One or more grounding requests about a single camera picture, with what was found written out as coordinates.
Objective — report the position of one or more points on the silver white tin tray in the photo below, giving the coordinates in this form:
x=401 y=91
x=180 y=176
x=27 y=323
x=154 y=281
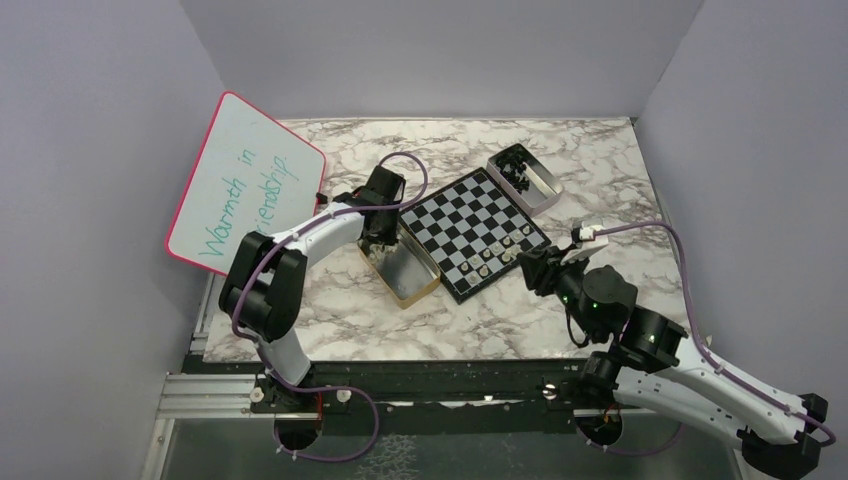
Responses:
x=544 y=192

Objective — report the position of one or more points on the gold tin tray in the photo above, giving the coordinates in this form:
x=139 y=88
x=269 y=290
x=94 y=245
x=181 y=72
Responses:
x=405 y=268

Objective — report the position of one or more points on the white board pink rim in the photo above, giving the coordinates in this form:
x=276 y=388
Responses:
x=251 y=174

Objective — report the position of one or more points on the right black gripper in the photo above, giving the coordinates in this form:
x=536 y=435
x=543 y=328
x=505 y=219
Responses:
x=540 y=267

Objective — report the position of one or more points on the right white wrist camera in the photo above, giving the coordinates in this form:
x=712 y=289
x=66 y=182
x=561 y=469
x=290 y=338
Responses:
x=586 y=241

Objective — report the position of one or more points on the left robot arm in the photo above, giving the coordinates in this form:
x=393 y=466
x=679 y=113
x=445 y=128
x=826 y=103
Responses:
x=263 y=291

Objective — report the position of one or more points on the black metal base rail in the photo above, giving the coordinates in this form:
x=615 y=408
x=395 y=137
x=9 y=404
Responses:
x=361 y=399

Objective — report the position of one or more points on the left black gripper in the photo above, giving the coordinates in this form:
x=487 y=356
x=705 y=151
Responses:
x=388 y=238

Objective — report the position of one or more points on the black white chess board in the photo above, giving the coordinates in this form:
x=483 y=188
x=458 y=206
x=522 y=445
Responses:
x=460 y=221

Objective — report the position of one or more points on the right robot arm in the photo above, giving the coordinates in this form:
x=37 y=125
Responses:
x=654 y=363

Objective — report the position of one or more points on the pile of black pieces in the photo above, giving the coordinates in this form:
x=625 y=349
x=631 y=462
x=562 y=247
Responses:
x=513 y=163

